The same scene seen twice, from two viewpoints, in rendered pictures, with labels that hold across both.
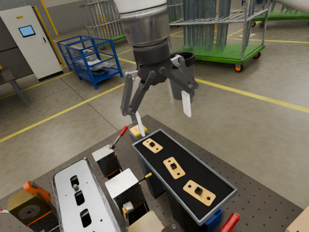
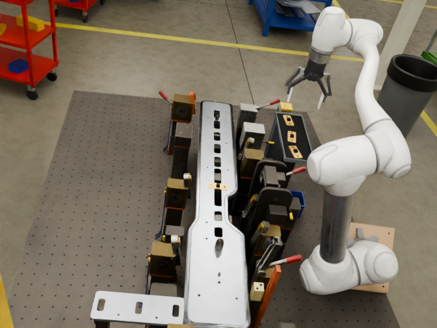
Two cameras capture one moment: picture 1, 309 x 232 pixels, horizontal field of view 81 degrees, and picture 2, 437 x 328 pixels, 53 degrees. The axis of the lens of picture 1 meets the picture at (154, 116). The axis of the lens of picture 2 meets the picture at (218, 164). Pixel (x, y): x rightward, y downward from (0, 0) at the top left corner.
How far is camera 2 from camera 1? 1.49 m
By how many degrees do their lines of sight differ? 15
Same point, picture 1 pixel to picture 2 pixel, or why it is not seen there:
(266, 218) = not seen: hidden behind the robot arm
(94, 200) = (226, 131)
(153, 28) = (319, 58)
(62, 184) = (207, 110)
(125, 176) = (258, 127)
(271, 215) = not seen: hidden behind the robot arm
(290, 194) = (400, 306)
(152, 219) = (260, 153)
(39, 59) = not seen: outside the picture
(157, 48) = (317, 66)
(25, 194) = (186, 99)
